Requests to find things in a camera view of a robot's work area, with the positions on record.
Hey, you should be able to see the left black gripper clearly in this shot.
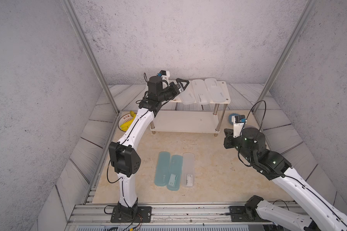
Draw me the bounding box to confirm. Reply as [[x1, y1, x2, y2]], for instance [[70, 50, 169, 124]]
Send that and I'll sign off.
[[156, 79, 188, 104]]

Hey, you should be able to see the clear pencil case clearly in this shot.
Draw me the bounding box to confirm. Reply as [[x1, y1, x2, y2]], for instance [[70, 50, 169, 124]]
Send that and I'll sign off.
[[181, 153, 195, 188], [204, 78, 226, 104], [191, 80, 210, 105], [178, 84, 196, 105]]

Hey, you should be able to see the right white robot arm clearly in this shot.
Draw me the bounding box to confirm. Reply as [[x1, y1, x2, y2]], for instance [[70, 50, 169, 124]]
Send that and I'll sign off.
[[224, 127, 347, 231]]

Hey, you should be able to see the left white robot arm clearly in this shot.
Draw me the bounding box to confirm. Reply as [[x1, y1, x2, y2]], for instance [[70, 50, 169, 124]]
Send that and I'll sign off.
[[109, 75, 190, 220]]

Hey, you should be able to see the white two-tier shelf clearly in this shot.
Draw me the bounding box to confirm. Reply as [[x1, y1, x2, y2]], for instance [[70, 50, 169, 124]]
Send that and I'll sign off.
[[149, 81, 231, 136]]

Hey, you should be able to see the teal pencil case with label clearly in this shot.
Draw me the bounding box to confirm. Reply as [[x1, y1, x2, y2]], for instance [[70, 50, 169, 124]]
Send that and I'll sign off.
[[167, 155, 183, 191]]

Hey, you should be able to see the teal pencil case left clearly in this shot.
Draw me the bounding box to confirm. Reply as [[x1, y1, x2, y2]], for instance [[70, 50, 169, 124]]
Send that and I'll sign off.
[[154, 152, 171, 187]]

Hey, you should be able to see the blue ceramic bowl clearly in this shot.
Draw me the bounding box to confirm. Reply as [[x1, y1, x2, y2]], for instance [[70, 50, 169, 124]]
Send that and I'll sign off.
[[228, 113, 239, 125]]

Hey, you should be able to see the yellow banana bunch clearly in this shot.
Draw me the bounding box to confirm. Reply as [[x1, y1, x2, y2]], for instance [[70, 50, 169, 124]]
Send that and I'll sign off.
[[119, 111, 136, 131]]

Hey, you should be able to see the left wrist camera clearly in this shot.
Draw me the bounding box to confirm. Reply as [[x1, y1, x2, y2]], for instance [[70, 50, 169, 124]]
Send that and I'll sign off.
[[157, 70, 170, 85]]

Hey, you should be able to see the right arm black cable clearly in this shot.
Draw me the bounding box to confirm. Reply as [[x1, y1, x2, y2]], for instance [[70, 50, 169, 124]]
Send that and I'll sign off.
[[239, 100, 267, 139]]

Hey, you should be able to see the left aluminium frame post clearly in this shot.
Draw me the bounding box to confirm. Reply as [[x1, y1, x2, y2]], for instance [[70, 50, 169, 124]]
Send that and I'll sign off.
[[60, 0, 120, 114]]

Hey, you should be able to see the aluminium frame post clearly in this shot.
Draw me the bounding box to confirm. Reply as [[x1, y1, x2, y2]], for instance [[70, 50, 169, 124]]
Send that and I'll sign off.
[[60, 0, 120, 114], [252, 0, 317, 114]]

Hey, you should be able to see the right aluminium frame post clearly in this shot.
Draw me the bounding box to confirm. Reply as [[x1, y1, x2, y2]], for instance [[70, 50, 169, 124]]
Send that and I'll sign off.
[[252, 0, 317, 114]]

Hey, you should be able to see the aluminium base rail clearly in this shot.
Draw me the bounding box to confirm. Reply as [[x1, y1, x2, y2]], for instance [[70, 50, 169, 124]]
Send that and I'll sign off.
[[64, 187, 322, 231]]

